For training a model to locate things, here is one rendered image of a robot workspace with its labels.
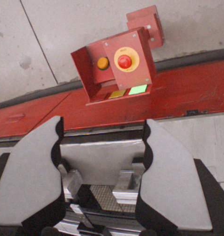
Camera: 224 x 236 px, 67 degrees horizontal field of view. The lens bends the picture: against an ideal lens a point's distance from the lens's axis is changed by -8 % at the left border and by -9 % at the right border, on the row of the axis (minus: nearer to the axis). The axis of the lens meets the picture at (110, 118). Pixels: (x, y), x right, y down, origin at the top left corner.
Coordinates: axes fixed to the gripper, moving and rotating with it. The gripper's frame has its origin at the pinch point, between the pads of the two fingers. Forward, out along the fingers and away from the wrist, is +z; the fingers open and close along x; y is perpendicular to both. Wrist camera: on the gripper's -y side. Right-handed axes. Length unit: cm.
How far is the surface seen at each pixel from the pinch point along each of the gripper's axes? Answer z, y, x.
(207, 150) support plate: 14.5, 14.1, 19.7
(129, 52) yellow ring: 40.8, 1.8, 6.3
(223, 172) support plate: 13.3, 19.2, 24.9
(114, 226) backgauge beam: 28, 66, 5
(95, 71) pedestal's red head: 50, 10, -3
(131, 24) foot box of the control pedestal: 108, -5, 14
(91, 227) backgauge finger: 26, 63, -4
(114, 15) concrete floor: 123, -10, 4
